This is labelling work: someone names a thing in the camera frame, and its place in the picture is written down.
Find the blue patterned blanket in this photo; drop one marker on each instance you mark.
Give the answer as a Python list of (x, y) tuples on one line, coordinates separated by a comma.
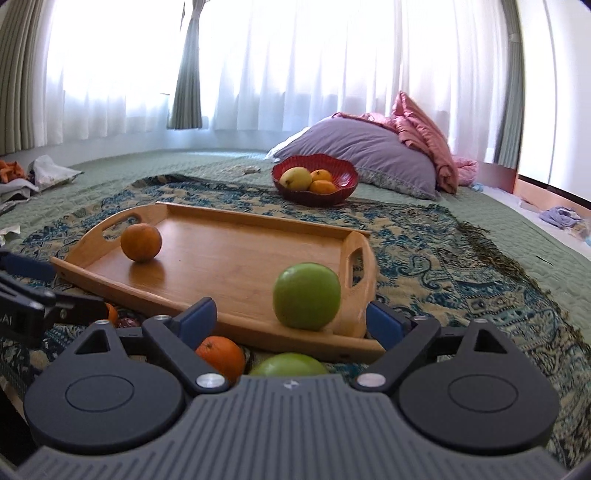
[(438, 277)]

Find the red bowl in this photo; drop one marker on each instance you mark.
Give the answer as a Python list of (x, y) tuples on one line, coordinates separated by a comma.
[(318, 194)]

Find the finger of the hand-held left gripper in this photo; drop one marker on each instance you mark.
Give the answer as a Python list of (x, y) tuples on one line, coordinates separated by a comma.
[(78, 310), (30, 268)]

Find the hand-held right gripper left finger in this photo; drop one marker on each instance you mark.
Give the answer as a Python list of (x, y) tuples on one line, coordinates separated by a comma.
[(198, 318)]

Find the small tangerine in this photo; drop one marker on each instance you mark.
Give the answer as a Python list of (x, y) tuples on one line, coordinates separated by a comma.
[(111, 314), (221, 357)]

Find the white cloth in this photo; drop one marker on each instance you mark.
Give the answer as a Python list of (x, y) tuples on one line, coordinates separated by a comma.
[(11, 196)]

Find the wooden frame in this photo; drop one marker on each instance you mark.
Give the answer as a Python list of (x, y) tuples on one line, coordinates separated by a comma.
[(531, 189)]

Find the wooden serving tray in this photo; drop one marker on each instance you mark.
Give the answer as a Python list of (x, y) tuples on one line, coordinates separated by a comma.
[(231, 249)]

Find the white crumpled paper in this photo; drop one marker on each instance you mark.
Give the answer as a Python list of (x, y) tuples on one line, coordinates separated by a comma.
[(9, 230)]

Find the green apple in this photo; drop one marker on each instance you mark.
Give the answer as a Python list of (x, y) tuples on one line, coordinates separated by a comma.
[(288, 365), (307, 295)]

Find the pink quilt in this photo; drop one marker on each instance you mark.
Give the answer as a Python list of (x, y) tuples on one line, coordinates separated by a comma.
[(425, 129)]

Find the white plastic bag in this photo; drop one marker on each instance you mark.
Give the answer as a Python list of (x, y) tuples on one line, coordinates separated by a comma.
[(51, 173)]

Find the large orange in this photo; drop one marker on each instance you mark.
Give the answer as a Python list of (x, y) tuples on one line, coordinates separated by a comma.
[(141, 242)]

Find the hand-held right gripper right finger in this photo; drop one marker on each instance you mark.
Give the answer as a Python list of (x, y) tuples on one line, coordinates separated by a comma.
[(382, 323)]

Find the grey pillow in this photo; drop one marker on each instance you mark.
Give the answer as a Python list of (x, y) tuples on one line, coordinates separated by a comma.
[(369, 147)]

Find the pile of clothes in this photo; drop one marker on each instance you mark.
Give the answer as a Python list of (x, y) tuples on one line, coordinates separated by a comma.
[(561, 217)]

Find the dark red date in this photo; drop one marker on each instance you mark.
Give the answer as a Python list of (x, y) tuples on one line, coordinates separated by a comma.
[(127, 321)]

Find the yellow apple in bowl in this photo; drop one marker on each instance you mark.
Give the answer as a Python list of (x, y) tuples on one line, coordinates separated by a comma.
[(295, 178)]

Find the orange cloth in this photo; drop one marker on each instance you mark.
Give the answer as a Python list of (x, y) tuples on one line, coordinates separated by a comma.
[(9, 170)]

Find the orange in bowl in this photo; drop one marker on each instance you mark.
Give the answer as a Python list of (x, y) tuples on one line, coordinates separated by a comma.
[(322, 186), (322, 175)]

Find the white sheer curtain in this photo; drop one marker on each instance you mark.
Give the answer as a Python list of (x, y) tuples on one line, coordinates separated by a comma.
[(300, 60)]

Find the green curtain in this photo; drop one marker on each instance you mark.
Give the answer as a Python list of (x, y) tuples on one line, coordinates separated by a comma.
[(18, 78), (187, 69), (510, 106)]

